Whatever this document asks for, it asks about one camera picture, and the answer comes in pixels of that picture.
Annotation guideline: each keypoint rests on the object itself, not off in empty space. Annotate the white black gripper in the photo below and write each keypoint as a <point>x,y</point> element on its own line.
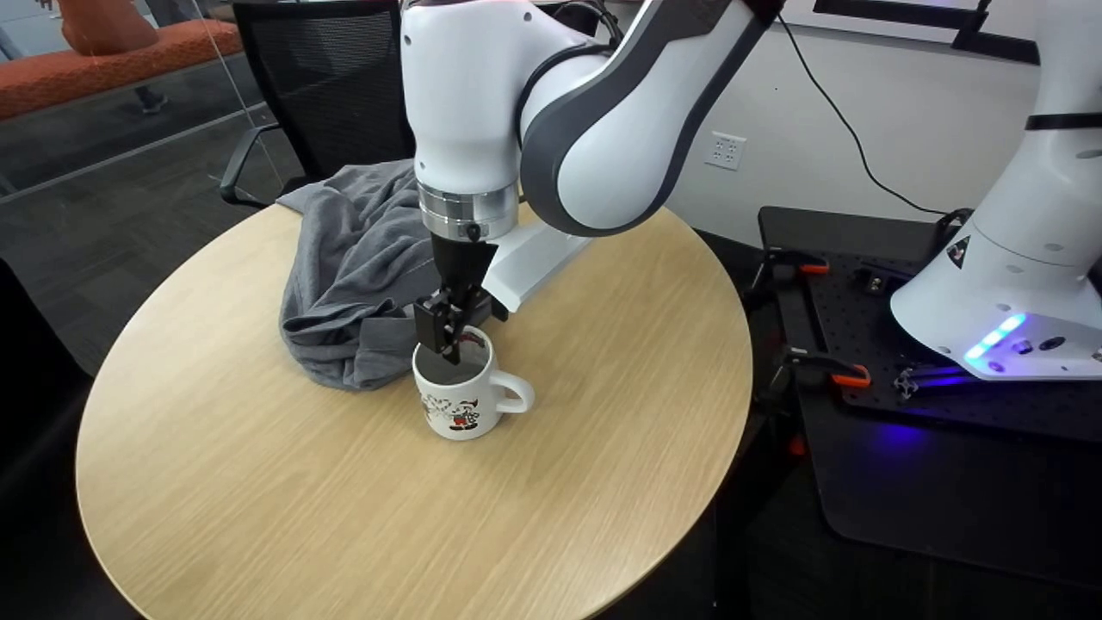
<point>492,278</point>

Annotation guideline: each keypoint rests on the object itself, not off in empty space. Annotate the white printed coffee mug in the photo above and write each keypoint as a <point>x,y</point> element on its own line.
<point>465,396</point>

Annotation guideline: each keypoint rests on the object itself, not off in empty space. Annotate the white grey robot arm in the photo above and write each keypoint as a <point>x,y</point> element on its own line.
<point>517,110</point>

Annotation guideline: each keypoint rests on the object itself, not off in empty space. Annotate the grey crumpled sweatshirt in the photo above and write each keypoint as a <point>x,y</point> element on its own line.
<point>359,266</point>

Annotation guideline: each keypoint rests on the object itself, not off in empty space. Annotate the black mesh office chair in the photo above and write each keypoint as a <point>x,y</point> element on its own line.
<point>332,85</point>

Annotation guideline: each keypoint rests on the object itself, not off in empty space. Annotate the round wooden table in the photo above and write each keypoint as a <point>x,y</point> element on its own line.
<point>222,484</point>

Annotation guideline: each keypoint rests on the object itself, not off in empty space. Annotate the orange upholstered bench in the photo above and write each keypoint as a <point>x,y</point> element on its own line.
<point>108,47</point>

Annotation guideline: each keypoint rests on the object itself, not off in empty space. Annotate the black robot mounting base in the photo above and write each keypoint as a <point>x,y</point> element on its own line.
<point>999,499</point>

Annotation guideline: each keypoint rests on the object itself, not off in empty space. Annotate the white wall outlet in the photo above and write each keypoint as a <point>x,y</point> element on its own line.
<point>724,149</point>

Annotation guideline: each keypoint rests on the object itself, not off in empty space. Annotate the orange handled clamp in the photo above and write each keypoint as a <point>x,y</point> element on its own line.
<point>797,264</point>
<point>837,373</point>

